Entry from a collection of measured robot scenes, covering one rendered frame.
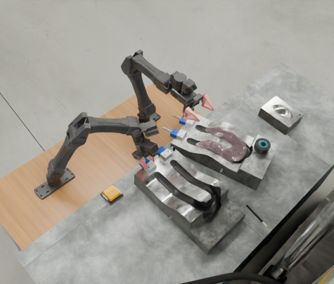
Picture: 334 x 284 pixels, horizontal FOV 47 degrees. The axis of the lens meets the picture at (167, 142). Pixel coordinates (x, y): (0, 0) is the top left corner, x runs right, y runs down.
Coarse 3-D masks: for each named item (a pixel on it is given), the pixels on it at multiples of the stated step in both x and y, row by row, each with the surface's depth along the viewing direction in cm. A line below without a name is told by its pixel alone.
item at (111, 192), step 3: (111, 186) 187; (108, 189) 186; (111, 189) 186; (114, 189) 186; (105, 192) 185; (108, 192) 185; (111, 192) 185; (114, 192) 185; (117, 192) 185; (105, 195) 185; (108, 195) 184; (111, 195) 184; (114, 195) 184; (117, 195) 185; (108, 198) 184; (111, 198) 183; (114, 198) 185
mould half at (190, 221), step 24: (168, 168) 189; (192, 168) 191; (144, 192) 189; (168, 192) 182; (192, 192) 180; (168, 216) 183; (192, 216) 170; (216, 216) 179; (240, 216) 180; (192, 240) 176; (216, 240) 172
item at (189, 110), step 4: (188, 108) 169; (192, 108) 175; (184, 112) 170; (188, 112) 169; (192, 112) 169; (184, 116) 172; (188, 116) 172; (196, 116) 169; (192, 120) 171; (196, 120) 170
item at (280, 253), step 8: (320, 208) 194; (312, 216) 191; (304, 224) 188; (296, 232) 185; (288, 240) 183; (280, 248) 180; (288, 248) 180; (280, 256) 177; (272, 264) 175; (296, 272) 173; (304, 272) 174; (288, 280) 171; (296, 280) 171; (304, 280) 171; (312, 280) 172
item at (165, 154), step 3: (159, 147) 195; (162, 147) 195; (159, 150) 194; (162, 150) 194; (165, 150) 193; (168, 150) 193; (159, 153) 193; (162, 153) 191; (165, 153) 192; (168, 153) 192; (171, 153) 192; (162, 156) 191; (165, 156) 190; (168, 156) 191; (171, 156) 194; (165, 159) 191
